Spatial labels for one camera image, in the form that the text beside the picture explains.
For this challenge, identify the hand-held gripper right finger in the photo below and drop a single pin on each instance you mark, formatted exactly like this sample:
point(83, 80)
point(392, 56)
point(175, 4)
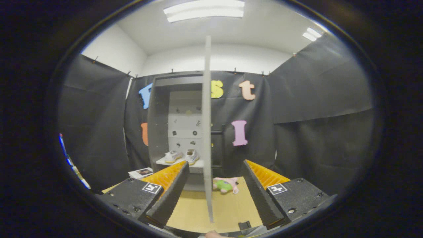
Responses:
point(259, 195)

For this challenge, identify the white book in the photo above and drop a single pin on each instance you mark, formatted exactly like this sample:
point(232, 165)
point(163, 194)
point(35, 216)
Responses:
point(140, 173)

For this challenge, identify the long ceiling light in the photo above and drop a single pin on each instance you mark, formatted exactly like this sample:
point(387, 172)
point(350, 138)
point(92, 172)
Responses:
point(205, 11)

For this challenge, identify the green pink plush toy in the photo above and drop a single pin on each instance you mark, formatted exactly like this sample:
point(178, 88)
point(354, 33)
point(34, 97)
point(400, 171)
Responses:
point(224, 185)

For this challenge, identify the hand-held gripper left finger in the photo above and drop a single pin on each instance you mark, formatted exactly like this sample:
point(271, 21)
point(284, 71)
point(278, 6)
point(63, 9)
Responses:
point(170, 195)

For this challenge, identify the white yellowish object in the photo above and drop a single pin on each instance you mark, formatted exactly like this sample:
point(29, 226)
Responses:
point(81, 178)

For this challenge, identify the light grey shoe cabinet door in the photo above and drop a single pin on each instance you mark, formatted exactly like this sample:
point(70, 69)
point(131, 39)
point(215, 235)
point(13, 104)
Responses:
point(207, 132)

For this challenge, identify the blue white printed sheet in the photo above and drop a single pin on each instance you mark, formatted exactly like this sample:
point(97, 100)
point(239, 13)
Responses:
point(66, 153)

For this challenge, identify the black backdrop cloth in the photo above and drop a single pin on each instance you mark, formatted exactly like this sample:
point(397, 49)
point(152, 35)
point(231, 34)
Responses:
point(314, 132)

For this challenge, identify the small ceiling light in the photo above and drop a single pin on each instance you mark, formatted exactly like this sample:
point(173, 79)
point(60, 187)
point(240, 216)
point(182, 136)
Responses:
point(312, 34)

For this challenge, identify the white shoe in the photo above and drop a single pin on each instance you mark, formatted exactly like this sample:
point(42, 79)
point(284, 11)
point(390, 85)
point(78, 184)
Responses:
point(173, 156)
point(192, 157)

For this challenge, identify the grey shoe cabinet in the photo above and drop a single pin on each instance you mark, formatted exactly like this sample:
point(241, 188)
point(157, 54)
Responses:
point(157, 125)

